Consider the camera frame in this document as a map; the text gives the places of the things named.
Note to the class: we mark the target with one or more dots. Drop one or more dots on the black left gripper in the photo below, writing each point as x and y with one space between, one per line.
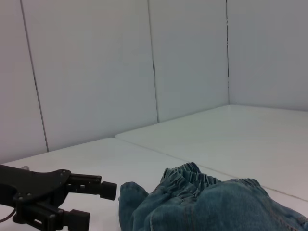
36 185

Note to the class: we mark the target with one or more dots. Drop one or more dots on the blue denim printed shorts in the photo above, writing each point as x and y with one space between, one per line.
204 207

